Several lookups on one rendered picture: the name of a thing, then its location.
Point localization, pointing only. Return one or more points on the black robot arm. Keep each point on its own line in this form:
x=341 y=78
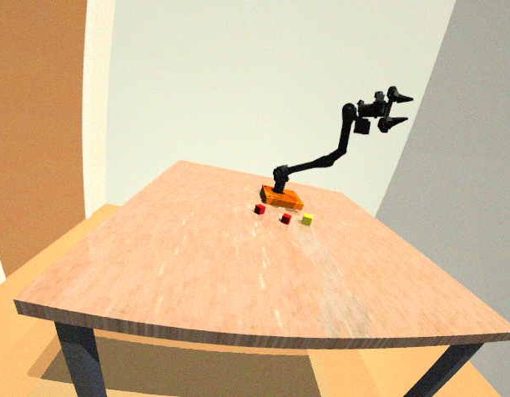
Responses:
x=362 y=126

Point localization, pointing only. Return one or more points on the yellow cube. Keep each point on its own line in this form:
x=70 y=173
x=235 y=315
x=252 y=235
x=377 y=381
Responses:
x=307 y=220

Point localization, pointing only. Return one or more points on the red cube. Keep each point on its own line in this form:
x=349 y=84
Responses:
x=259 y=209
x=286 y=219

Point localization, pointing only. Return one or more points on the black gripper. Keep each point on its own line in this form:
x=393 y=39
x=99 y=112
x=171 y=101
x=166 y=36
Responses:
x=385 y=123

